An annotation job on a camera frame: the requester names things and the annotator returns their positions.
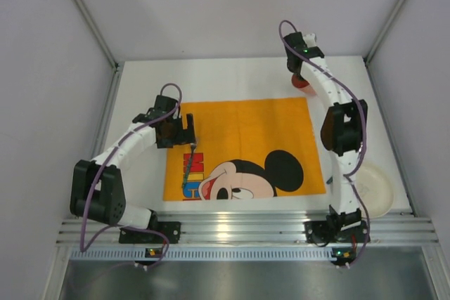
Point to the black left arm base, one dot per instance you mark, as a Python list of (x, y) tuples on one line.
[(170, 229)]

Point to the pink plastic cup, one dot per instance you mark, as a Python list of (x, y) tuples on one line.
[(302, 85)]

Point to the orange cartoon mouse placemat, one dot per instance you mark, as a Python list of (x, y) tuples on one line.
[(248, 149)]

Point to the green handled fork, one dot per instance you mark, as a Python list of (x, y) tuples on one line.
[(189, 165)]

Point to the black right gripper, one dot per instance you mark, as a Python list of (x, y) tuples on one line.
[(293, 64)]

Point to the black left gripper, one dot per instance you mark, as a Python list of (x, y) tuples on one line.
[(189, 129)]

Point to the left aluminium corner post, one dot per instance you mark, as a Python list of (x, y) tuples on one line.
[(93, 29)]

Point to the aluminium mounting rail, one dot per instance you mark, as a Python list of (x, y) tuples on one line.
[(287, 228)]

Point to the perforated metal cable tray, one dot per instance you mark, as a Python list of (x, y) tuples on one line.
[(175, 253)]

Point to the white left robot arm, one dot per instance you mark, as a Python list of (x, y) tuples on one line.
[(98, 191)]

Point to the cream round plate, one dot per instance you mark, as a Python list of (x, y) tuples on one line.
[(375, 190)]

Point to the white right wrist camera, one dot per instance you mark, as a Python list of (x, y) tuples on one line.
[(310, 39)]

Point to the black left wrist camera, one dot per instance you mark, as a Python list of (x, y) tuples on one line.
[(165, 104)]

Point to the right aluminium corner post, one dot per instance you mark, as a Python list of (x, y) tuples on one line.
[(385, 29)]

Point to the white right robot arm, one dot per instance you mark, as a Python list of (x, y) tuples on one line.
[(343, 132)]

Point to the aluminium corner post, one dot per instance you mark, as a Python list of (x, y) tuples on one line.
[(385, 29), (93, 29)]

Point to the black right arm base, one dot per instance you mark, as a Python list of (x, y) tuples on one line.
[(323, 232)]

